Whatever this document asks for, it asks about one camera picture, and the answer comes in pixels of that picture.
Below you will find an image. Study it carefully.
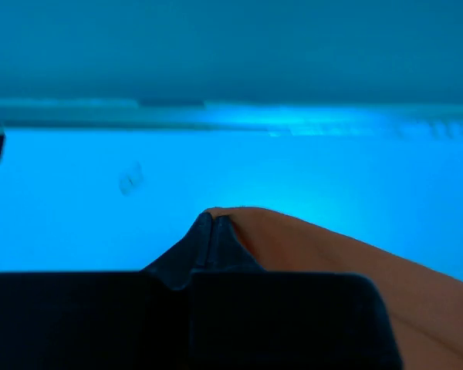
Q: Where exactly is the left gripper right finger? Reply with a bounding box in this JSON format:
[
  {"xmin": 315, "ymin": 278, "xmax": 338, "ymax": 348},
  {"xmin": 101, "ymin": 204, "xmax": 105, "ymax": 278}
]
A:
[{"xmin": 187, "ymin": 214, "xmax": 404, "ymax": 369}]

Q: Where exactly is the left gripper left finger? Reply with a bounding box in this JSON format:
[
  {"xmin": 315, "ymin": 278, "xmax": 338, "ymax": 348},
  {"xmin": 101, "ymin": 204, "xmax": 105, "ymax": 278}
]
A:
[{"xmin": 0, "ymin": 213, "xmax": 212, "ymax": 369}]

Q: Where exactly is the orange t shirt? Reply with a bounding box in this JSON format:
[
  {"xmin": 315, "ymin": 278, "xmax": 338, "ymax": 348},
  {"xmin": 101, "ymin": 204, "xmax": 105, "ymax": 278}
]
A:
[{"xmin": 209, "ymin": 207, "xmax": 463, "ymax": 369}]

